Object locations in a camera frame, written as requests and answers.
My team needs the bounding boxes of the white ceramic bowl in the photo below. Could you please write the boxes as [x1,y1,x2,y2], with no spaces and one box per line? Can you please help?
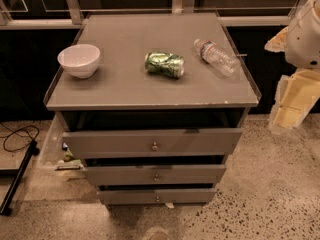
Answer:
[57,44,101,79]

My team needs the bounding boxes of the metal railing frame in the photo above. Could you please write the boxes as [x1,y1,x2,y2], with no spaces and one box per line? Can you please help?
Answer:
[0,0,307,30]

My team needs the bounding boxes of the crushed green soda can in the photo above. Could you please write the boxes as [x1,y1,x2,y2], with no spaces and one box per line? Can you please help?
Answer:
[144,52,184,79]

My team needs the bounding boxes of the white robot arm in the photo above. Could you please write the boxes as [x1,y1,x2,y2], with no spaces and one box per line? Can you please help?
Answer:
[264,0,320,134]

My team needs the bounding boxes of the grey bottom drawer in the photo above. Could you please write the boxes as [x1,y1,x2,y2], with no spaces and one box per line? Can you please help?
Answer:
[98,188,216,205]

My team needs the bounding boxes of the grey top drawer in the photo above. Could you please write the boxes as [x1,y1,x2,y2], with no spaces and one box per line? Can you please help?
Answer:
[62,128,242,159]

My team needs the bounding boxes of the grey drawer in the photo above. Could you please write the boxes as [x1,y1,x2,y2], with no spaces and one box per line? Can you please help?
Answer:
[98,188,216,205]
[83,165,226,186]
[62,128,242,159]

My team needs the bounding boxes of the items beside cabinet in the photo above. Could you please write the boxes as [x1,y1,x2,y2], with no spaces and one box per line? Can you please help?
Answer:
[56,142,82,171]

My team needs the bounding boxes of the black metal floor bar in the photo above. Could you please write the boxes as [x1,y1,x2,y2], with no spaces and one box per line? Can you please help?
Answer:
[0,140,40,216]

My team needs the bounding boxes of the clear plastic water bottle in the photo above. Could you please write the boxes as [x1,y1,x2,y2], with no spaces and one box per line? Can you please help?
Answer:
[194,39,241,77]

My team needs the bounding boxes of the black cable on floor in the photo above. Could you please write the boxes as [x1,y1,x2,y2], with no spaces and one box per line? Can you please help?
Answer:
[0,121,40,153]

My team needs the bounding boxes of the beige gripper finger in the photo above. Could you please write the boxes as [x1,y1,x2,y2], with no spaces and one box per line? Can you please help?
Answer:
[264,27,288,53]

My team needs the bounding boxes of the grey drawer cabinet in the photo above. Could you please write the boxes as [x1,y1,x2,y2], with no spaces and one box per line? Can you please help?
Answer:
[45,13,260,194]

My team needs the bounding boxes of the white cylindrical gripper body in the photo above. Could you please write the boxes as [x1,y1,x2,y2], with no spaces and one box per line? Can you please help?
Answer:
[268,68,320,134]

